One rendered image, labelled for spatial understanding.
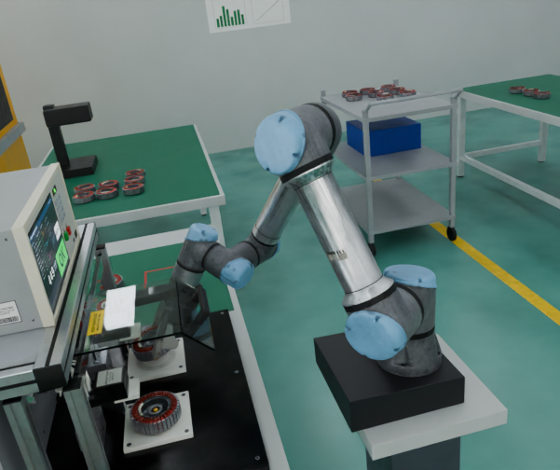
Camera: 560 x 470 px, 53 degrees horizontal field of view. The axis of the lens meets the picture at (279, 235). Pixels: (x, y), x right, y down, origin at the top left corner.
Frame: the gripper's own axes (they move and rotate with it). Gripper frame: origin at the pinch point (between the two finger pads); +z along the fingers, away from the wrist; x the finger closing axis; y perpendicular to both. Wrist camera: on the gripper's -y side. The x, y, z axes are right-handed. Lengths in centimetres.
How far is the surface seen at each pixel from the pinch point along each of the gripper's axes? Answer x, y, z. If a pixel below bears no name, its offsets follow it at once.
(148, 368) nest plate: -4.1, 0.7, 4.9
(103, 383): -26.3, -11.8, -3.8
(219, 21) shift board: 508, 45, -95
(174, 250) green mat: 77, 10, 3
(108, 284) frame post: 18.1, -14.0, -4.5
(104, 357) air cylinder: -1.1, -10.4, 6.4
